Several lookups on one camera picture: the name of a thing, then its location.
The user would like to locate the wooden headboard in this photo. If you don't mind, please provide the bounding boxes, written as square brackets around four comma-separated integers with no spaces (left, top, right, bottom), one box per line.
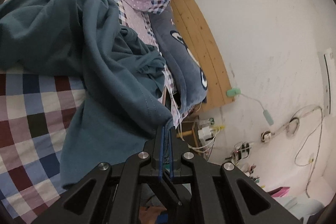
[171,0,234,115]

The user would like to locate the blue grey plush pillow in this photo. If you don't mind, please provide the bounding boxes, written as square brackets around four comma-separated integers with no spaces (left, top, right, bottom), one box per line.
[149,7,208,113]

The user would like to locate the teal blue shirt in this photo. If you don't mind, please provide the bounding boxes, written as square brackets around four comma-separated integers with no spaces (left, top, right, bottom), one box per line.
[1,0,173,188]

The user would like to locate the plaid checkered bed sheet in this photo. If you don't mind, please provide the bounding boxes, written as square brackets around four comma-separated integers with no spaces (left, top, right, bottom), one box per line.
[0,0,180,224]

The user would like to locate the person left hand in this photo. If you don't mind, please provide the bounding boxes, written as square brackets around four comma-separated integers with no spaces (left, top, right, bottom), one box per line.
[139,206,166,224]

